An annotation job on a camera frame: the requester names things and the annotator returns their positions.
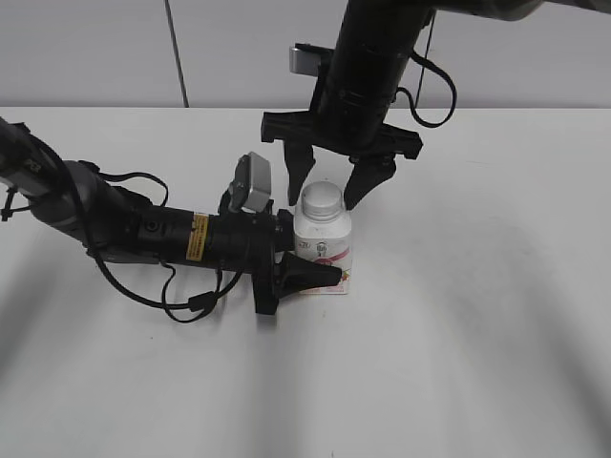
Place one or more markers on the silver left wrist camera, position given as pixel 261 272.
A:
pixel 251 186

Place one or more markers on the white yili yogurt bottle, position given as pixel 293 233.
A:
pixel 325 242

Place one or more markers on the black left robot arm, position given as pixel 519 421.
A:
pixel 116 225

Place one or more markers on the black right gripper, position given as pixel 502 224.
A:
pixel 372 142

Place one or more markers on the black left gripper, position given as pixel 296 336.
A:
pixel 248 243

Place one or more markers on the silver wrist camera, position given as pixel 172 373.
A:
pixel 251 186
pixel 307 59

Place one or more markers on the white screw cap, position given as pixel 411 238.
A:
pixel 322 201

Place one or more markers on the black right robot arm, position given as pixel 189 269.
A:
pixel 357 81

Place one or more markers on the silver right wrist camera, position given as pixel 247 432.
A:
pixel 307 59

